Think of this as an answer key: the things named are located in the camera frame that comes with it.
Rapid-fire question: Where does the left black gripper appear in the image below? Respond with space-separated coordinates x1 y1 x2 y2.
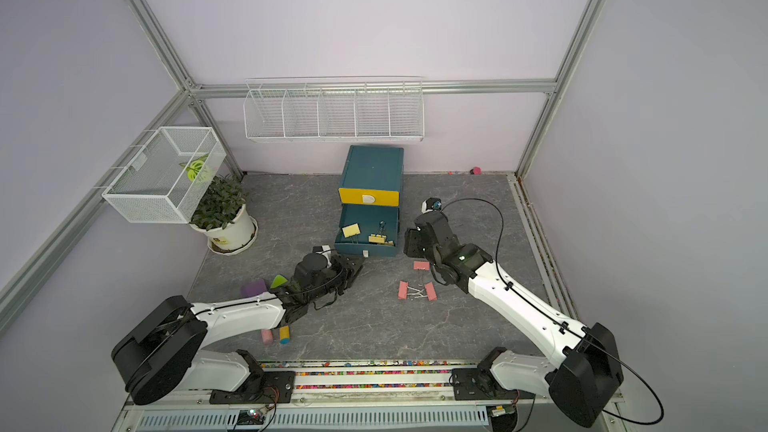
306 254 365 304

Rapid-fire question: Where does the pink binder clip top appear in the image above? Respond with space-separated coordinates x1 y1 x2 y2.
413 261 431 271

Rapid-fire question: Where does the pink binder clip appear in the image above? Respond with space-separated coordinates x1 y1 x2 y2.
398 281 409 300
413 261 431 271
424 282 438 301

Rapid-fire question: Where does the teal drawer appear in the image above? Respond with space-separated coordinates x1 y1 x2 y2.
334 204 400 258

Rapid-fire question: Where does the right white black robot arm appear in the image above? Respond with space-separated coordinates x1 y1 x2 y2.
404 211 623 427

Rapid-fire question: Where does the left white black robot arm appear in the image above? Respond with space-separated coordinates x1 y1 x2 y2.
111 247 364 405

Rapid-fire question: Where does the teal drawer cabinet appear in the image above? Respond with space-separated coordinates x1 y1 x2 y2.
338 145 404 202

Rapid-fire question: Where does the green toy shovel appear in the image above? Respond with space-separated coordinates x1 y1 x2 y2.
269 275 289 290

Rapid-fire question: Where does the purple block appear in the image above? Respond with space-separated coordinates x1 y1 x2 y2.
241 278 268 298

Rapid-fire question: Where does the pink chalk stick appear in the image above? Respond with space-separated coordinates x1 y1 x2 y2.
261 329 274 344

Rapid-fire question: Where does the potted green plant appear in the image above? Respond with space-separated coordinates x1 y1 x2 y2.
189 176 258 256

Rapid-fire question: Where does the white mesh basket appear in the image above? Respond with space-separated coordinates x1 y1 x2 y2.
102 126 226 224

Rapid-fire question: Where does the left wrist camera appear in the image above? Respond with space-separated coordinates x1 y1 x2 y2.
312 245 333 254

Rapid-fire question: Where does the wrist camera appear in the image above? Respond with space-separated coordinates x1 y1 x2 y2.
312 245 333 254
421 197 442 214

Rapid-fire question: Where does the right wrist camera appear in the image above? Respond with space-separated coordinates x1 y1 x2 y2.
421 197 442 214

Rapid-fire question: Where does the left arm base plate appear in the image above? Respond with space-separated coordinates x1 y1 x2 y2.
209 370 296 405

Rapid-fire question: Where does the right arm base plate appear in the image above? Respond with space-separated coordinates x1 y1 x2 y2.
448 368 534 402

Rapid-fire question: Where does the white wire wall shelf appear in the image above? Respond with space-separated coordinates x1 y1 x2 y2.
243 76 425 142

